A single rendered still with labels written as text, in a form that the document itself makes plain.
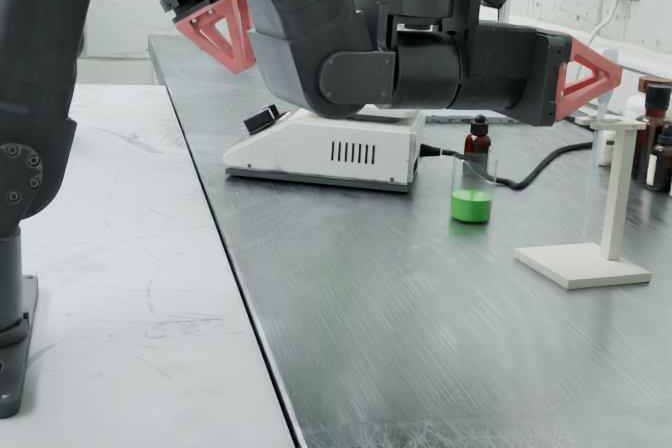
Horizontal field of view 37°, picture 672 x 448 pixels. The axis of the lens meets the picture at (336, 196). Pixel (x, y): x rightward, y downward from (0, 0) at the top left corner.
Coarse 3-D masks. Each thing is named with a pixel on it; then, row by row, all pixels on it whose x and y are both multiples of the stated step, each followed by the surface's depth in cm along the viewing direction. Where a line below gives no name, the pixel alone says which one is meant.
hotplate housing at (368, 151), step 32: (288, 128) 104; (320, 128) 103; (352, 128) 102; (384, 128) 102; (416, 128) 104; (224, 160) 106; (256, 160) 105; (288, 160) 104; (320, 160) 104; (352, 160) 103; (384, 160) 103; (416, 160) 106
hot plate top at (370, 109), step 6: (366, 108) 102; (372, 108) 102; (366, 114) 102; (372, 114) 102; (378, 114) 102; (384, 114) 102; (390, 114) 102; (396, 114) 102; (402, 114) 102; (408, 114) 102; (414, 114) 102
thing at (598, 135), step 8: (600, 104) 80; (600, 112) 80; (600, 120) 80; (600, 136) 80; (600, 144) 81; (592, 152) 81; (592, 160) 81; (592, 168) 81; (592, 176) 81; (592, 184) 81; (592, 192) 82; (584, 216) 82; (584, 224) 82; (584, 232) 83
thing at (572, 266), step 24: (576, 120) 81; (624, 120) 81; (624, 144) 81; (624, 168) 82; (624, 192) 82; (624, 216) 83; (528, 264) 84; (552, 264) 82; (576, 264) 82; (600, 264) 83; (624, 264) 83; (576, 288) 79
